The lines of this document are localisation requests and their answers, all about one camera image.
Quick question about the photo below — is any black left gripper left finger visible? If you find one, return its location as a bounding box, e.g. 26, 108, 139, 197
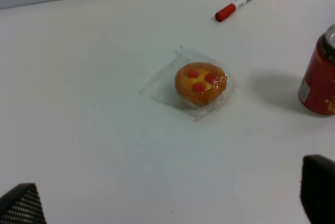
1, 183, 47, 224

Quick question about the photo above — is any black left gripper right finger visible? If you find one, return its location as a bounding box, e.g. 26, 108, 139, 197
300, 154, 334, 224

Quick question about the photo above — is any red drink can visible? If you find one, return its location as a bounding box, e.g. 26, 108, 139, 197
298, 25, 334, 116

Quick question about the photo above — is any wrapped fruit tart pastry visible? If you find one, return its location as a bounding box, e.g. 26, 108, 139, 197
138, 45, 234, 122

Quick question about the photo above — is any red and white marker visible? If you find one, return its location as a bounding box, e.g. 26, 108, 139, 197
215, 0, 252, 22

